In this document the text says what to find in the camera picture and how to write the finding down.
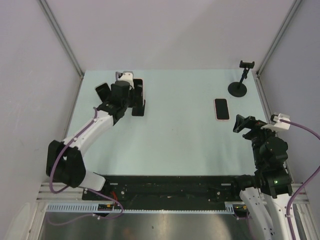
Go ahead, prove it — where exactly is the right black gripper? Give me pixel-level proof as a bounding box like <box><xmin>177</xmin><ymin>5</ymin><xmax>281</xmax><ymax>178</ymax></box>
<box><xmin>232</xmin><ymin>114</ymin><xmax>279</xmax><ymax>166</ymax></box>

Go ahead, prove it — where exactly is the black block phone stand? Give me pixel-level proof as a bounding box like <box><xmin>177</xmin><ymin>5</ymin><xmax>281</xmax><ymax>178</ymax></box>
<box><xmin>131</xmin><ymin>100</ymin><xmax>146</xmax><ymax>117</ymax></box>

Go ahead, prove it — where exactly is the pink case phone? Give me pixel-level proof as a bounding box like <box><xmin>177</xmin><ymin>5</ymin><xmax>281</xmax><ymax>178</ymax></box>
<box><xmin>214</xmin><ymin>98</ymin><xmax>230</xmax><ymax>121</ymax></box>

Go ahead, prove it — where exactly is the black round-base phone stand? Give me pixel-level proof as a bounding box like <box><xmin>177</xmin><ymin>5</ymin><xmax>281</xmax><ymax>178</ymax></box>
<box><xmin>227</xmin><ymin>60</ymin><xmax>255</xmax><ymax>98</ymax></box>

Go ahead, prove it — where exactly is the black phone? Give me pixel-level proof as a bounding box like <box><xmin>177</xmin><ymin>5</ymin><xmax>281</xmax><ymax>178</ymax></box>
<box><xmin>95</xmin><ymin>82</ymin><xmax>111</xmax><ymax>102</ymax></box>

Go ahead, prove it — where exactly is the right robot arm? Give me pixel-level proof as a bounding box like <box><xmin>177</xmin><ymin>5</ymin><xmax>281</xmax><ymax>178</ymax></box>
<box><xmin>230</xmin><ymin>114</ymin><xmax>293</xmax><ymax>240</ymax></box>

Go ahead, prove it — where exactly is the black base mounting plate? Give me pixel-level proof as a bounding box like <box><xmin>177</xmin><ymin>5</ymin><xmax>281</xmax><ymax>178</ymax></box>
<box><xmin>82</xmin><ymin>175</ymin><xmax>256</xmax><ymax>211</ymax></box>

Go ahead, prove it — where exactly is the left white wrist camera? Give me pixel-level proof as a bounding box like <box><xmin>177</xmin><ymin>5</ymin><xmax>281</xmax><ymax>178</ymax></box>
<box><xmin>115</xmin><ymin>71</ymin><xmax>134</xmax><ymax>88</ymax></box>

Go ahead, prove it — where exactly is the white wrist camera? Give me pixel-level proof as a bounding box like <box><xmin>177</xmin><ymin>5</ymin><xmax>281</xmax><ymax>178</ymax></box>
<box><xmin>115</xmin><ymin>71</ymin><xmax>134</xmax><ymax>88</ymax></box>
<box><xmin>261</xmin><ymin>113</ymin><xmax>291</xmax><ymax>133</ymax></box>

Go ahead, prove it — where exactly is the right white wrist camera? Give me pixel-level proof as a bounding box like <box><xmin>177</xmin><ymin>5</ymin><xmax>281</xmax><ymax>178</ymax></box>
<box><xmin>261</xmin><ymin>113</ymin><xmax>291</xmax><ymax>133</ymax></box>

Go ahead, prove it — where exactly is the white slotted cable duct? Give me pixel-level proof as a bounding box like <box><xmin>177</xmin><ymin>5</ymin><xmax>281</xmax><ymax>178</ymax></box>
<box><xmin>46</xmin><ymin>202</ymin><xmax>241</xmax><ymax>215</ymax></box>

